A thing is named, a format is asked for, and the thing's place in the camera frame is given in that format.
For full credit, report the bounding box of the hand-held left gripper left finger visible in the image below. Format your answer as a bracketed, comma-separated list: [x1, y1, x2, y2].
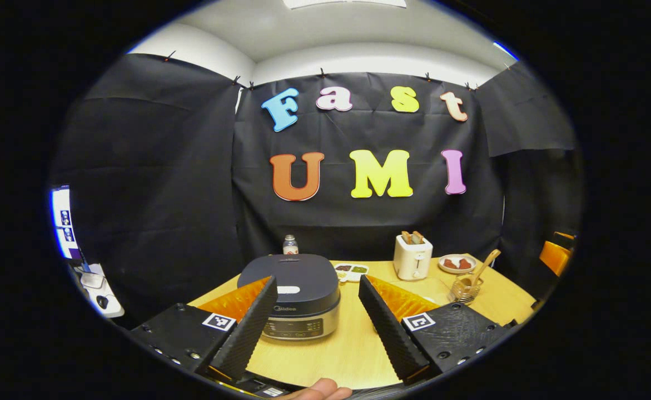
[131, 276, 279, 383]

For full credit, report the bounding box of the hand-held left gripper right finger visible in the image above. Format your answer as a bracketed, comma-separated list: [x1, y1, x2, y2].
[357, 274, 518, 386]

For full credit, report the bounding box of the wooden spoon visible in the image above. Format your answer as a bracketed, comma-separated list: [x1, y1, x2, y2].
[459, 249, 501, 289]

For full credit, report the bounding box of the black silver rice cooker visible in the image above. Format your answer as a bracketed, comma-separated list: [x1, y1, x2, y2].
[237, 254, 341, 341]

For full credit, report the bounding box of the clear wire chopstick holder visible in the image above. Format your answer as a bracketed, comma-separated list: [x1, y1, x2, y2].
[450, 273, 484, 305]

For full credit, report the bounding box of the white divided grain dish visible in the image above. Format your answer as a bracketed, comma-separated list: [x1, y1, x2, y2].
[334, 263, 369, 283]

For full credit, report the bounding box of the white toaster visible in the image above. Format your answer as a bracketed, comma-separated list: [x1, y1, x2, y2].
[393, 233, 433, 281]

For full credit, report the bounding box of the white round plate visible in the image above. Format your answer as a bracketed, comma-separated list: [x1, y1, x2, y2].
[438, 254, 477, 274]

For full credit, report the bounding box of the white side table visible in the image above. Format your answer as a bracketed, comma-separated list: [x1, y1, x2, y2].
[78, 264, 126, 318]

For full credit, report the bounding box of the black backdrop cloth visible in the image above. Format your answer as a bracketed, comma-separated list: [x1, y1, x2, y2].
[50, 53, 582, 328]

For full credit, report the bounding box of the computer monitor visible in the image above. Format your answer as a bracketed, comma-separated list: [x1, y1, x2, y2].
[51, 186, 84, 262]

